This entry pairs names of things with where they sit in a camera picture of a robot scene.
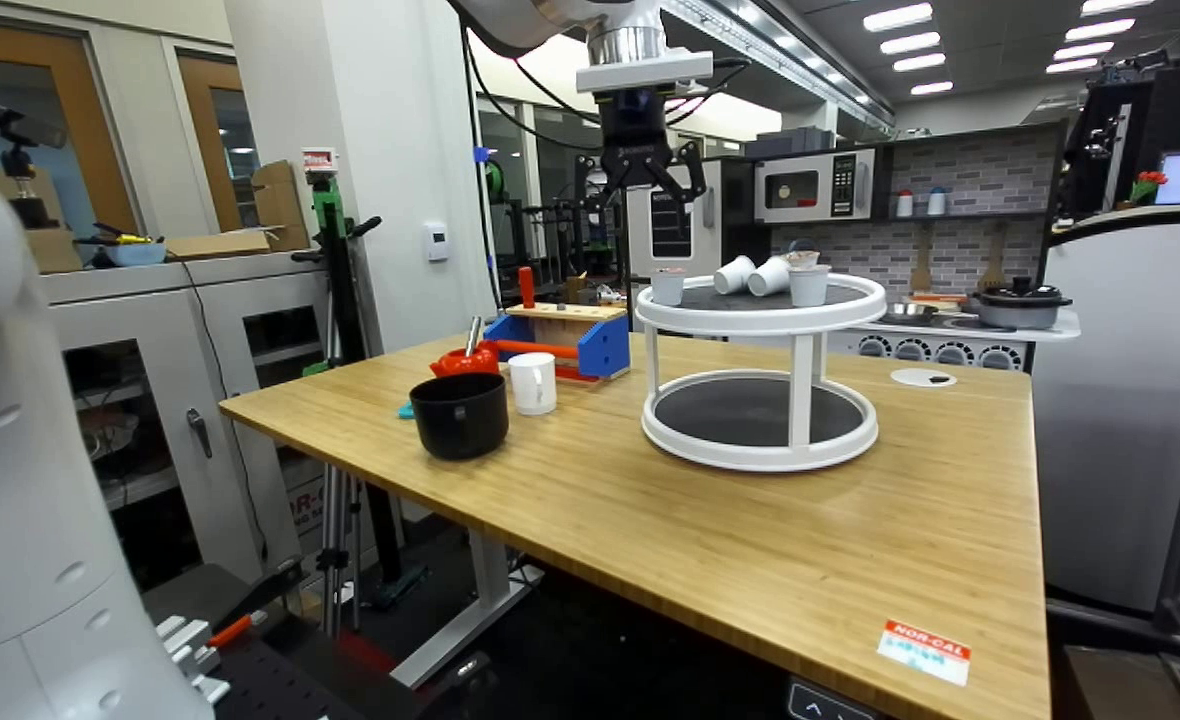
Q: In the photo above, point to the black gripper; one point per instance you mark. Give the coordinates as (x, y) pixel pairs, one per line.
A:
(637, 127)

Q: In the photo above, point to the white toy kitchen oven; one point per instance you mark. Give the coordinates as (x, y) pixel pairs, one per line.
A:
(675, 223)

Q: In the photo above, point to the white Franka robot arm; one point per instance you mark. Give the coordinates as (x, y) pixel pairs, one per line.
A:
(29, 465)

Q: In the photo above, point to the toy kitchen sink counter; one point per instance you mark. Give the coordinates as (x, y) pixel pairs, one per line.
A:
(933, 347)

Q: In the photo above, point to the blue wooden peg bench toy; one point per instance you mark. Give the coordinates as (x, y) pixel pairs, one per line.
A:
(601, 347)

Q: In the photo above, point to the grey storage cabinet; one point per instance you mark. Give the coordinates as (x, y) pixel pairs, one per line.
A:
(214, 400)

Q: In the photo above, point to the dark toy pot with lid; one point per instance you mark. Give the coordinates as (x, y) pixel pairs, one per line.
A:
(1017, 305)

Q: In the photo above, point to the table height control panel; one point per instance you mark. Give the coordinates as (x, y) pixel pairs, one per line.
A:
(829, 705)

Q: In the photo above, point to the green black tripod stand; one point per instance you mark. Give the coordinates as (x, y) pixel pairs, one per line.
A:
(339, 347)

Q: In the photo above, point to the white wall thermostat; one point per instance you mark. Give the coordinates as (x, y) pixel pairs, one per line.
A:
(439, 243)

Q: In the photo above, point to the red white warning sticker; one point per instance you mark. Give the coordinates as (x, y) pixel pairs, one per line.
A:
(926, 653)

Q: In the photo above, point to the brown cardboard box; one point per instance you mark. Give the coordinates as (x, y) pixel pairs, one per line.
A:
(235, 243)

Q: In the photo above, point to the white two-tier round stand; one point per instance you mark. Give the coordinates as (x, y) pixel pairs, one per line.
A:
(761, 313)

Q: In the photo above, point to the red toy peg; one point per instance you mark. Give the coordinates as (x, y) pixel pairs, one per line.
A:
(525, 284)

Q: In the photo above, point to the grey rounded panel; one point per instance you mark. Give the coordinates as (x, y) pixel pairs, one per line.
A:
(1109, 425)

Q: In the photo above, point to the white mug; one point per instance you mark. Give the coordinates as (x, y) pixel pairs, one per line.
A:
(535, 387)

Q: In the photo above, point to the white toy microwave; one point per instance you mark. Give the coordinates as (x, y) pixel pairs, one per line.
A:
(815, 184)

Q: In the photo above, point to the red toy teapot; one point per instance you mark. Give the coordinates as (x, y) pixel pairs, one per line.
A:
(460, 363)

